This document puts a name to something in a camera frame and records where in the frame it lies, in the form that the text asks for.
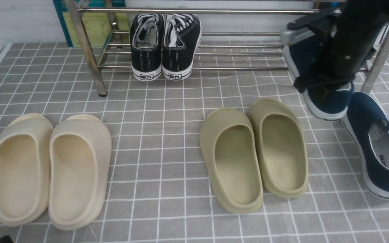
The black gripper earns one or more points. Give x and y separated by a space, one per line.
329 47

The navy slip-on sneaker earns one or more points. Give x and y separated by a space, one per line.
368 126
325 100

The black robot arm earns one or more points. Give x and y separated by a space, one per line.
346 41

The stainless steel shoe rack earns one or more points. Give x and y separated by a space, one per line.
77 10

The right olive foam slipper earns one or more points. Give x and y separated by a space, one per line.
280 147

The olive foam slipper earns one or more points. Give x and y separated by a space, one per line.
228 148
280 147

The left olive foam slipper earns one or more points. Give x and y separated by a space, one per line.
228 148

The right black canvas sneaker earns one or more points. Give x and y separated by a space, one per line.
182 37

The black canvas sneaker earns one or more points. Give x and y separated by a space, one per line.
182 37
146 36

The left black canvas sneaker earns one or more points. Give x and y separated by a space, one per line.
146 36

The blue and yellow book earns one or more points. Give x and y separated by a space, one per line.
97 25

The grey checked floor cloth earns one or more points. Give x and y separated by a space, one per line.
158 187

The right cream foam slipper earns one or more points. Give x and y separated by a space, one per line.
80 154

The cream foam slipper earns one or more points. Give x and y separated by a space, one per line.
25 169
80 154

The left cream foam slipper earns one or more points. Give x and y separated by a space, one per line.
25 169

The black object at corner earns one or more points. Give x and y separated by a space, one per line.
6 239

